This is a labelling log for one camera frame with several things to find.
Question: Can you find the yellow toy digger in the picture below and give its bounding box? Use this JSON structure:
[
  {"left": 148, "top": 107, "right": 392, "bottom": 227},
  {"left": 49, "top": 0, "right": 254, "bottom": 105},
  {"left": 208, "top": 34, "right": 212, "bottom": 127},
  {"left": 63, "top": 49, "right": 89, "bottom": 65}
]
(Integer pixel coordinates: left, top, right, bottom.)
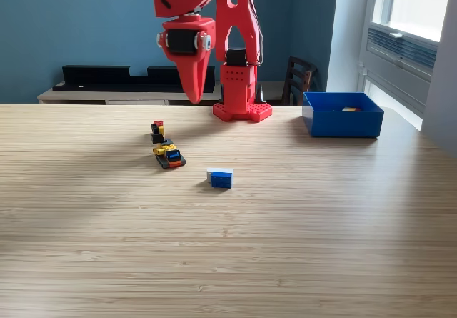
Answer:
[{"left": 150, "top": 123, "right": 186, "bottom": 170}]

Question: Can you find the blue and white lego block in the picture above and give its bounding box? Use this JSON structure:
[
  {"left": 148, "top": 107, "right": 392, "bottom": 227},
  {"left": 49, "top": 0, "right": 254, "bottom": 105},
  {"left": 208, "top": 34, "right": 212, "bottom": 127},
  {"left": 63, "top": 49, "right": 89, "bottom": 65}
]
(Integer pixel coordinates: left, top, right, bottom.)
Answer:
[{"left": 206, "top": 167, "right": 234, "bottom": 189}]

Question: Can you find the blue plastic bin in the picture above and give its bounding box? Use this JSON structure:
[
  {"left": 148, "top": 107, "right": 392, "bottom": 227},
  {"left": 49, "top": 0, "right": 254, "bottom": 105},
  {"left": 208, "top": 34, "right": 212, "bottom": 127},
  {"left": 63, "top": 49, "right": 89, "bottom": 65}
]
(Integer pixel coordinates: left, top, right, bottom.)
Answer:
[{"left": 301, "top": 91, "right": 385, "bottom": 139}]

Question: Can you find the dark wooden chair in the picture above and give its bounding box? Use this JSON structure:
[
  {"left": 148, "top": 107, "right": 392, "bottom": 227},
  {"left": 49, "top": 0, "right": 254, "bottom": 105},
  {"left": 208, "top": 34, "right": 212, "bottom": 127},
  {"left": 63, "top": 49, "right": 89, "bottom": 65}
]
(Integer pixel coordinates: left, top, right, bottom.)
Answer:
[{"left": 280, "top": 56, "right": 318, "bottom": 106}]

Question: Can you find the pale wooden sideboard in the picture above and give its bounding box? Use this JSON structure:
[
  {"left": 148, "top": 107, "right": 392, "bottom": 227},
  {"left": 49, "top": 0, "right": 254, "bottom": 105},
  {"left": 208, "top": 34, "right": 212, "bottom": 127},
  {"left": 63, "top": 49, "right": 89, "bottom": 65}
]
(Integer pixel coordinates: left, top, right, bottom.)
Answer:
[{"left": 37, "top": 80, "right": 286, "bottom": 106}]

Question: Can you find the grey window vent grille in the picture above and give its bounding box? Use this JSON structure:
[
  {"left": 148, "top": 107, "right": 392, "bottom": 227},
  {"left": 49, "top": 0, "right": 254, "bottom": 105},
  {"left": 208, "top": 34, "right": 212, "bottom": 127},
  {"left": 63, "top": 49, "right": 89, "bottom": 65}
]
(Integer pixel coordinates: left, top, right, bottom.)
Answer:
[{"left": 366, "top": 26, "right": 438, "bottom": 71}]

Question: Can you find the white window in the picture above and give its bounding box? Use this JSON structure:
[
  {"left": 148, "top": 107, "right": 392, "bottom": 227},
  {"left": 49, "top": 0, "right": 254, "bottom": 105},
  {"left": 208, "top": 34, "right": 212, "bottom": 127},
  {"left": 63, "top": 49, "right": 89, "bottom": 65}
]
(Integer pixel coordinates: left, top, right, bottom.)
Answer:
[{"left": 369, "top": 0, "right": 457, "bottom": 44}]

